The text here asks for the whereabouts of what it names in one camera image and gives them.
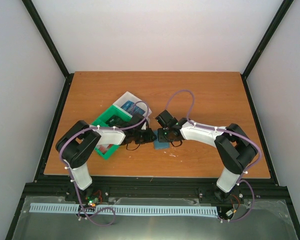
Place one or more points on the blue card stack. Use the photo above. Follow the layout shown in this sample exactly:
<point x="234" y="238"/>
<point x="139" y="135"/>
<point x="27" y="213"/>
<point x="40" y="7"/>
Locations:
<point x="131" y="108"/>

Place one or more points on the white bin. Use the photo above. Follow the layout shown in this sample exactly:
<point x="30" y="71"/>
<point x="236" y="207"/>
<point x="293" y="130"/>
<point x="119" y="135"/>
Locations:
<point x="129" y="96"/>

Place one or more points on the metal base plate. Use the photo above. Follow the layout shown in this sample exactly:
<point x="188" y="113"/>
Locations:
<point x="262" y="220"/>

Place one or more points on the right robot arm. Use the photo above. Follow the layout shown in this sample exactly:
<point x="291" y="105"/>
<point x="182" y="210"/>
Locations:
<point x="235" y="149"/>

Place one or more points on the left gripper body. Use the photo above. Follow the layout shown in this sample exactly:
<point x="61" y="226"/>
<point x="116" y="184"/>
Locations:
<point x="140" y="139"/>

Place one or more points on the black frame post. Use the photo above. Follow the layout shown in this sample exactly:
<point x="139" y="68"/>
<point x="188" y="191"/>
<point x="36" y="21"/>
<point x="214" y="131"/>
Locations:
<point x="270" y="31"/>
<point x="39" y="24"/>

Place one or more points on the red white card stack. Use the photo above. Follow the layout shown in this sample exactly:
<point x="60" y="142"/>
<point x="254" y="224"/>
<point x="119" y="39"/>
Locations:
<point x="104" y="148"/>

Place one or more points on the green bin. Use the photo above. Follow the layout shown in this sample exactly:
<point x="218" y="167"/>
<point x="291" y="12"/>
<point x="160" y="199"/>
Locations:
<point x="109" y="153"/>
<point x="108" y="117"/>

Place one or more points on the black card stack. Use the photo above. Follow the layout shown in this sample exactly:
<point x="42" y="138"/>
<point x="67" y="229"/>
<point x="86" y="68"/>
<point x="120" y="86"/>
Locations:
<point x="114" y="120"/>

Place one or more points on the teal card holder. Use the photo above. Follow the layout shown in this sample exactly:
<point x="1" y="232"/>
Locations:
<point x="161" y="145"/>

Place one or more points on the small electronics board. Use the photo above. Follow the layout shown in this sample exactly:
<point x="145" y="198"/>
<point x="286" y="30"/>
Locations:
<point x="94" y="200"/>

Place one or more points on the black frame post right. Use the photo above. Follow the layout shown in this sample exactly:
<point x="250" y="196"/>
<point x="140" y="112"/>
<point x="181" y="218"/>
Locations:
<point x="270" y="31"/>

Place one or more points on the light blue cable duct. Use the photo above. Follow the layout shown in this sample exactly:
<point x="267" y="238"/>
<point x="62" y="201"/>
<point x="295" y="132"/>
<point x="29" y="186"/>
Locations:
<point x="126" y="210"/>

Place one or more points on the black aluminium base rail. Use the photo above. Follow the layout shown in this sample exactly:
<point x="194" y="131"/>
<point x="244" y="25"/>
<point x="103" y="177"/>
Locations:
<point x="147" y="187"/>

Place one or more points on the black frame post left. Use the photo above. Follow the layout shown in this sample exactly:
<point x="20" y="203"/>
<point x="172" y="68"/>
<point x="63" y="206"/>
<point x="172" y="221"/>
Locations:
<point x="39" y="24"/>

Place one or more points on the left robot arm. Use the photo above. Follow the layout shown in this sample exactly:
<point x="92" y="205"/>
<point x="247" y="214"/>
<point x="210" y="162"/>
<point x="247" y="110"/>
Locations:
<point x="76" y="146"/>

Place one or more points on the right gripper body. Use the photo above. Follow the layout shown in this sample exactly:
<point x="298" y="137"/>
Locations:
<point x="165" y="137"/>

